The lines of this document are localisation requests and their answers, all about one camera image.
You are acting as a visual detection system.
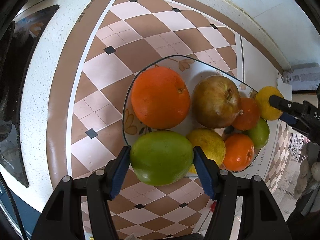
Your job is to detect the yellow orange fruit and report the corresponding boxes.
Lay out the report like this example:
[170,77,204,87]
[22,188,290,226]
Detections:
[255,86,283,121]

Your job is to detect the green apple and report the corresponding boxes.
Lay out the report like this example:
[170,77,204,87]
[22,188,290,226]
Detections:
[246,118,270,149]
[130,130,194,186]

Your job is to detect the small orange tangerine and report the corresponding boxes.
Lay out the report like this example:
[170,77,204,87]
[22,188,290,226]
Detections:
[131,66,190,129]

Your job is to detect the red cherry tomato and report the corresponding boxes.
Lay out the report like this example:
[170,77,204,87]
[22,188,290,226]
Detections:
[210,201,216,213]

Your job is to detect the white crumpled tissue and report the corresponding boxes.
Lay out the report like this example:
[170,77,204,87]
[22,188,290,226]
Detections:
[277,77,292,101]

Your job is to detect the dark orange fruit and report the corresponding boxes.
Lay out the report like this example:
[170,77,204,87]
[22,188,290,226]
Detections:
[232,98,260,131]

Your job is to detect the bright orange fruit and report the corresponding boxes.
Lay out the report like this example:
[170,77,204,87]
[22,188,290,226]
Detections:
[223,133,254,172]

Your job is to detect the brown red apple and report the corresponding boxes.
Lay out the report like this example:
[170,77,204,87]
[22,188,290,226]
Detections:
[192,75,241,128]

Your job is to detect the yellow pear fruit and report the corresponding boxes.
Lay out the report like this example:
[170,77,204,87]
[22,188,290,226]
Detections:
[187,128,226,166]

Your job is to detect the floral ceramic plate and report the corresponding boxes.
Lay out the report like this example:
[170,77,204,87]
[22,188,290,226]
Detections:
[121,55,263,178]

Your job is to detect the checkered counter mat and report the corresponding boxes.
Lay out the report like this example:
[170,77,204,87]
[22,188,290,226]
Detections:
[32,0,290,239]

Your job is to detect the black induction stove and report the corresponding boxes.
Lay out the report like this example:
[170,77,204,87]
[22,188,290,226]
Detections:
[1,4,59,187]

